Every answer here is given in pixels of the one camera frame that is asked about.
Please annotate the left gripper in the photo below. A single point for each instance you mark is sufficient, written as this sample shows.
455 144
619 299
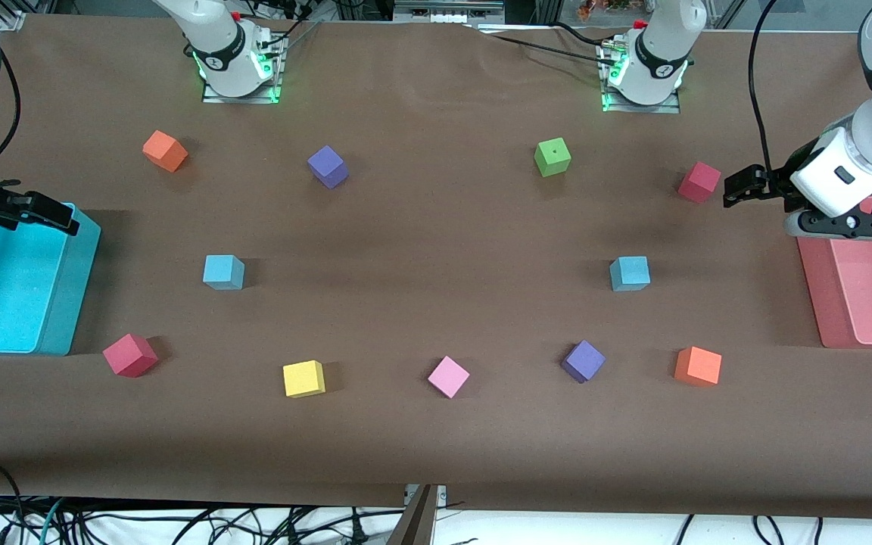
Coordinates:
776 186

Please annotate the light blue foam block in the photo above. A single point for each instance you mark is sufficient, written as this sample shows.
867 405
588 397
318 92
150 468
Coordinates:
629 272
222 271

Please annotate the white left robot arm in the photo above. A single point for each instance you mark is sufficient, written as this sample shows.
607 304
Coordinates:
663 45

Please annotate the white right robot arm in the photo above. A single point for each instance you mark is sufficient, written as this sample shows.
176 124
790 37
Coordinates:
216 45

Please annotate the crimson foam block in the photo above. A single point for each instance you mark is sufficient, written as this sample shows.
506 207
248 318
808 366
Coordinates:
699 182
129 354

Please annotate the cyan plastic bin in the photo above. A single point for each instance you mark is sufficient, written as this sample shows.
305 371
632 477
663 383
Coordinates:
20 303

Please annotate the orange foam block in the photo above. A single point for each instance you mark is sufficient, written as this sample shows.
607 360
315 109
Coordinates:
698 366
165 151

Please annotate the green foam block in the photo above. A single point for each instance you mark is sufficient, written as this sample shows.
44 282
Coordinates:
552 157

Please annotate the purple foam block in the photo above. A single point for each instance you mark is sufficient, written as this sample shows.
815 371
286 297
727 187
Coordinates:
328 166
583 361

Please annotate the yellow foam block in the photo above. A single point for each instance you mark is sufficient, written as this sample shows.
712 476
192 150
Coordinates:
303 378

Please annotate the brown table cover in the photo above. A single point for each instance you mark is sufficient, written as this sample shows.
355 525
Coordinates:
436 318

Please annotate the pink foam block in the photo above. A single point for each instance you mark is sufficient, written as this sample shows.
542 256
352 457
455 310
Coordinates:
448 376

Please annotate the dark angled bar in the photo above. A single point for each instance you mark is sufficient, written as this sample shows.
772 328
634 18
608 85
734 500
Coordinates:
413 526

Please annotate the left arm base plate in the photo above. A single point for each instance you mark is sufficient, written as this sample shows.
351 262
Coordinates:
614 106

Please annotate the aluminium corner bracket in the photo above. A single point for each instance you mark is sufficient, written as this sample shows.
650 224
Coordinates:
10 21

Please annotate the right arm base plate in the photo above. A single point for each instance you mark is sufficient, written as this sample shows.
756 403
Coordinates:
213 98

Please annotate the white network switch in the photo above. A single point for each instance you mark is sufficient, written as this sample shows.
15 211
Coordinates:
447 11

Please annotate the silver metal bracket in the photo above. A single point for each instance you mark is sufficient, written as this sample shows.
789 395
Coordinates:
440 496

